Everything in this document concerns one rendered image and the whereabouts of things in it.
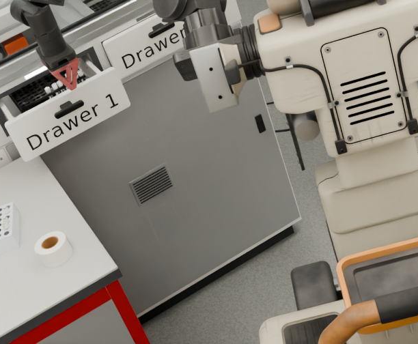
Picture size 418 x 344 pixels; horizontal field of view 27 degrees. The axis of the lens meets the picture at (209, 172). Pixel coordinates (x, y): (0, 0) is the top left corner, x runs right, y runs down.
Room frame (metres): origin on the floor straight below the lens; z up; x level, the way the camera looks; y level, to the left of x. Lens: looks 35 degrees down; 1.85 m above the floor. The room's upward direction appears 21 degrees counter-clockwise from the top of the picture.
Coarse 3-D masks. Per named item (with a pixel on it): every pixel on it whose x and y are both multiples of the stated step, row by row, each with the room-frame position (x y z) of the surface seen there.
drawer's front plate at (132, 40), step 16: (128, 32) 1.99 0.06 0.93; (144, 32) 2.00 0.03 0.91; (176, 32) 2.02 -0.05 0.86; (112, 48) 1.97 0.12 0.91; (128, 48) 1.98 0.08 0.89; (144, 48) 1.99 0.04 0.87; (176, 48) 2.02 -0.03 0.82; (112, 64) 1.97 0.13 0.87; (128, 64) 1.98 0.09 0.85; (144, 64) 1.99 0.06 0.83
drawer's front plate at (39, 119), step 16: (96, 80) 1.81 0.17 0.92; (112, 80) 1.82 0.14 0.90; (64, 96) 1.79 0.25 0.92; (80, 96) 1.80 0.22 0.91; (96, 96) 1.81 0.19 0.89; (112, 96) 1.82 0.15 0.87; (32, 112) 1.77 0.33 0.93; (48, 112) 1.78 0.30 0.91; (80, 112) 1.79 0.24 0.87; (96, 112) 1.80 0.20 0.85; (112, 112) 1.81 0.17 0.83; (16, 128) 1.75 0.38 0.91; (32, 128) 1.76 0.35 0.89; (48, 128) 1.77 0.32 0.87; (64, 128) 1.78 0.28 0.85; (80, 128) 1.79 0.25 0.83; (16, 144) 1.75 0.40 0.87; (32, 144) 1.76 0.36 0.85; (48, 144) 1.77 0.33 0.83
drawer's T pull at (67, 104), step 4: (80, 100) 1.77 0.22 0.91; (64, 104) 1.78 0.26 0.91; (68, 104) 1.77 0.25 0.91; (72, 104) 1.76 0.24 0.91; (76, 104) 1.76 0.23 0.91; (80, 104) 1.76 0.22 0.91; (60, 108) 1.78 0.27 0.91; (64, 108) 1.76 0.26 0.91; (68, 108) 1.75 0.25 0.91; (72, 108) 1.75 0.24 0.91; (76, 108) 1.76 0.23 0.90; (60, 112) 1.75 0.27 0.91; (64, 112) 1.75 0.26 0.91; (68, 112) 1.75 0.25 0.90; (56, 116) 1.74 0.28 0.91; (60, 116) 1.75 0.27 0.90
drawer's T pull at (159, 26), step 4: (160, 24) 2.00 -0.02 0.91; (168, 24) 1.98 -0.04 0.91; (172, 24) 1.98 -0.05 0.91; (152, 28) 2.00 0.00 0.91; (156, 28) 1.99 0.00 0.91; (160, 28) 1.98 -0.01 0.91; (164, 28) 1.98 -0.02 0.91; (168, 28) 1.98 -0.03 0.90; (152, 32) 1.97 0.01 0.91; (156, 32) 1.97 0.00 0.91; (160, 32) 1.97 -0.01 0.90; (148, 36) 1.97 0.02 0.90; (152, 36) 1.97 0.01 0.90
